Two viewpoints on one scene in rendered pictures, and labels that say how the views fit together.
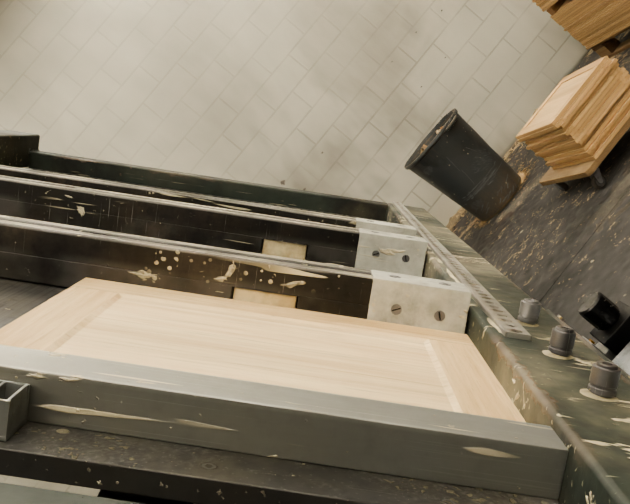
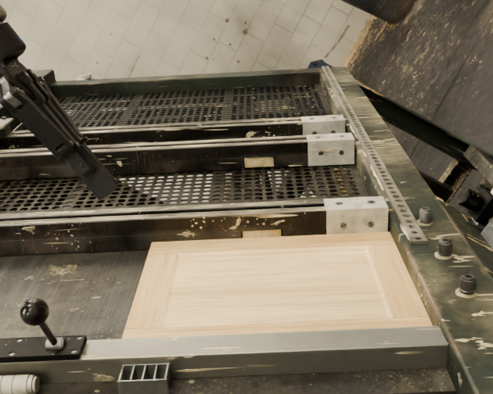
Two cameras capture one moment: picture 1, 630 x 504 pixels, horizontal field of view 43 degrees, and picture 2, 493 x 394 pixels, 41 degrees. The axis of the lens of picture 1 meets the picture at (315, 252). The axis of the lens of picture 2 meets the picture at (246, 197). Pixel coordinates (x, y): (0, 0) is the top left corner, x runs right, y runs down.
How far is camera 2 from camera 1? 0.42 m
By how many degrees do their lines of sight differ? 14
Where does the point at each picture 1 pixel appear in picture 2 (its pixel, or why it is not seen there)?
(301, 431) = (310, 359)
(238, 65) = not seen: outside the picture
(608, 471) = (466, 363)
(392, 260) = (332, 155)
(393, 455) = (358, 362)
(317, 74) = not seen: outside the picture
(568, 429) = (448, 331)
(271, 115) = not seen: outside the picture
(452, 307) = (377, 218)
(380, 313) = (334, 229)
